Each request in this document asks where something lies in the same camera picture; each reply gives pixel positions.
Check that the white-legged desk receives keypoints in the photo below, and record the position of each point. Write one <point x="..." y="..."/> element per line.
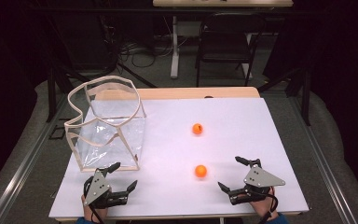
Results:
<point x="222" y="3"/>

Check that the clear plastic bag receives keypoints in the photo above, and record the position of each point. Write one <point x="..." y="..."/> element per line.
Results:
<point x="105" y="146"/>

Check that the plain orange ball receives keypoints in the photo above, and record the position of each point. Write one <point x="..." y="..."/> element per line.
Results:
<point x="200" y="171"/>

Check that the person's right hand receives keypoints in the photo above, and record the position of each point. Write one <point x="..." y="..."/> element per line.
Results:
<point x="261" y="207"/>

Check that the black square frame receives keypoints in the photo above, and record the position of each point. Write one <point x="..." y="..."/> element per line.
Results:
<point x="52" y="137"/>

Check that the black chair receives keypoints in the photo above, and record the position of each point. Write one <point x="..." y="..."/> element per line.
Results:
<point x="227" y="46"/>

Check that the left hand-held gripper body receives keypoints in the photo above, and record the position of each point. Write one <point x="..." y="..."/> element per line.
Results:
<point x="97" y="186"/>

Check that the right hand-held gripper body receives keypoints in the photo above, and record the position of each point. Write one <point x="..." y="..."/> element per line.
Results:
<point x="261" y="179"/>

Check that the person's left hand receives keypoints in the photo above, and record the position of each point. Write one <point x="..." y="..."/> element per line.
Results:
<point x="92" y="214"/>

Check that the grey metal floor rail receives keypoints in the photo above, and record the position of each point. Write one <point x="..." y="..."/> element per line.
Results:
<point x="21" y="169"/>
<point x="323" y="161"/>

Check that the white table sheet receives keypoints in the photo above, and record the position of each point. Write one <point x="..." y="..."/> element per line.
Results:
<point x="167" y="186"/>

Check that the orange ball with black mark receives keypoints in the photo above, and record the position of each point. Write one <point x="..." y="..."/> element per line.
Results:
<point x="196" y="129"/>

